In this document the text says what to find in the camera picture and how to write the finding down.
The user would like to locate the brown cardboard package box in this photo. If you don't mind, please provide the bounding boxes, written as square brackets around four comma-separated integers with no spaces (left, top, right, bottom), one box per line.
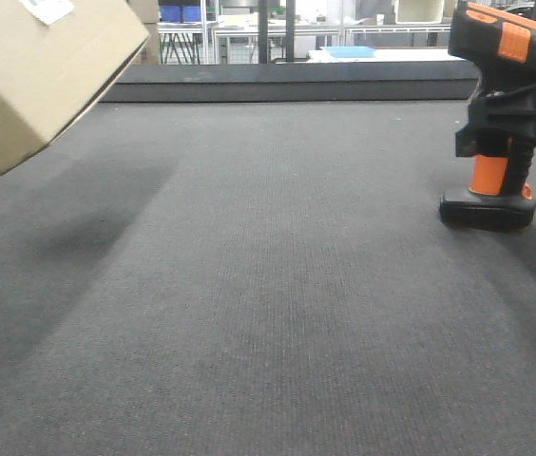
[0,1,147,175]

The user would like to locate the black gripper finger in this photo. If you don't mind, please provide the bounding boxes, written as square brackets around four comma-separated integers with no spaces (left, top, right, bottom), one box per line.
[455,84,536,157]

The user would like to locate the blue plastic tray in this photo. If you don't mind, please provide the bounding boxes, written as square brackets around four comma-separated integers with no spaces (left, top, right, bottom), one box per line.
[321,46,375,59]

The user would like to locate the blue storage bins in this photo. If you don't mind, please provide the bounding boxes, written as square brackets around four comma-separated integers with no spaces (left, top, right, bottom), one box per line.
[160,5,201,23]

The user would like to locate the black vertical post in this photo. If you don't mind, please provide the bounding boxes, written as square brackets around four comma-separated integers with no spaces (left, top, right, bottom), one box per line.
[284,0,296,63]
[258,0,269,65]

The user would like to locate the black vertical post right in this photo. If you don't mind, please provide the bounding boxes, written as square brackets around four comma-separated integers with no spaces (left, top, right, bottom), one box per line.
[284,0,296,63]

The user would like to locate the large stacked cardboard boxes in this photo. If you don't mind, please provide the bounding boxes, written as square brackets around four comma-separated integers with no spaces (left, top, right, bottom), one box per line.
[127,0,161,65]

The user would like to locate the white metal workbench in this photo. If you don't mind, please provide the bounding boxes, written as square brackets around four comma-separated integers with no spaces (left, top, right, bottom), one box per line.
[159,21,445,66]

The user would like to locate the orange black barcode scanner gun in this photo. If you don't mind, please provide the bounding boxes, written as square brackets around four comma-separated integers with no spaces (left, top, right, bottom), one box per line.
[439,1,536,231]

